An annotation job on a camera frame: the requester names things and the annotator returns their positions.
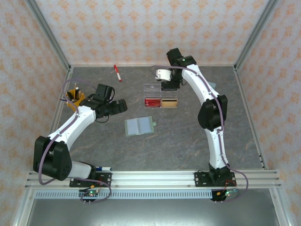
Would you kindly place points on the orange card with grey stripe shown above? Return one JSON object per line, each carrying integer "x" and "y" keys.
{"x": 169, "y": 104}

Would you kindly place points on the green card holder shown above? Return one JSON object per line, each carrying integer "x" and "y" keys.
{"x": 138, "y": 126}

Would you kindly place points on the red card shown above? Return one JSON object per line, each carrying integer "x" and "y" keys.
{"x": 152, "y": 103}

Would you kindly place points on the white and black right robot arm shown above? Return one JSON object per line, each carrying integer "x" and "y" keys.
{"x": 200, "y": 84}

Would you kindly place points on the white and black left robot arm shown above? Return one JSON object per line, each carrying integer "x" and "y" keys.
{"x": 75, "y": 122}

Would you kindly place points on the clear acrylic card box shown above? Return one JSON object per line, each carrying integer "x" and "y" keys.
{"x": 152, "y": 90}

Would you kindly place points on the wooden ruler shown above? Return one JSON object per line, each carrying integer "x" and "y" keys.
{"x": 81, "y": 95}

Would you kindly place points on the red and white marker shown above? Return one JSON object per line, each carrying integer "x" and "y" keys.
{"x": 117, "y": 73}

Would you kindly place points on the black marker with white cap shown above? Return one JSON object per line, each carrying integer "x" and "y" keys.
{"x": 77, "y": 93}

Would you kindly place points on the wooden pencil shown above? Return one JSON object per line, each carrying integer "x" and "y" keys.
{"x": 75, "y": 90}

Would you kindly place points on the black pen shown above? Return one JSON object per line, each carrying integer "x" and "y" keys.
{"x": 70, "y": 94}

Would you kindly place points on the yellow pen cup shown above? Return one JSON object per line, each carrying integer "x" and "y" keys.
{"x": 71, "y": 104}

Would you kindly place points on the blue and cream stapler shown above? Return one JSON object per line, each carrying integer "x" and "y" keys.
{"x": 212, "y": 84}

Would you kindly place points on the blue pen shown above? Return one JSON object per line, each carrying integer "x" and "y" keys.
{"x": 63, "y": 100}

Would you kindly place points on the white marker with blue cap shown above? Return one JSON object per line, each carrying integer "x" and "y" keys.
{"x": 104, "y": 168}

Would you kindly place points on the grey metal panel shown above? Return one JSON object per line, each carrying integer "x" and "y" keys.
{"x": 150, "y": 214}

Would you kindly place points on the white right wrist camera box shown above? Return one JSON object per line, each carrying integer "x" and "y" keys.
{"x": 163, "y": 73}

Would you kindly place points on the back aluminium frame rail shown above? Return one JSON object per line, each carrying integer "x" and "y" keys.
{"x": 141, "y": 65}

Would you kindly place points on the aluminium frame rail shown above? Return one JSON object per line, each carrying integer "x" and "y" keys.
{"x": 56, "y": 117}
{"x": 251, "y": 117}
{"x": 141, "y": 65}

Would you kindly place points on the left side aluminium frame rail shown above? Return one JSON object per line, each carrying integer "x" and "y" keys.
{"x": 56, "y": 117}

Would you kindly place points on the back right aluminium frame post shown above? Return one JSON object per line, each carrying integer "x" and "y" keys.
{"x": 254, "y": 35}

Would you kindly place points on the aluminium frame post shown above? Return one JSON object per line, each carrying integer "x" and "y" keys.
{"x": 23, "y": 209}
{"x": 254, "y": 35}
{"x": 279, "y": 209}
{"x": 50, "y": 35}

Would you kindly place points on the back left aluminium frame post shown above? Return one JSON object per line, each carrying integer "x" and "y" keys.
{"x": 50, "y": 35}

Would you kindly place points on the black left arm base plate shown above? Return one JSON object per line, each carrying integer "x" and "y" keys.
{"x": 105, "y": 179}

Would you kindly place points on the right side aluminium frame rail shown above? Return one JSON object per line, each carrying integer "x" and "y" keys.
{"x": 251, "y": 117}

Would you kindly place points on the aluminium front mounting rail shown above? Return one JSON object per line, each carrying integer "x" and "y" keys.
{"x": 152, "y": 179}

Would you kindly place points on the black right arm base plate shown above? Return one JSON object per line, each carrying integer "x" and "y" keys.
{"x": 200, "y": 180}

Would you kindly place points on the front left aluminium frame post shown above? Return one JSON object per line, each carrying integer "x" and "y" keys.
{"x": 23, "y": 209}

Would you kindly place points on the front right aluminium frame post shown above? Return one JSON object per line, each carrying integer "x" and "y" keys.
{"x": 279, "y": 209}

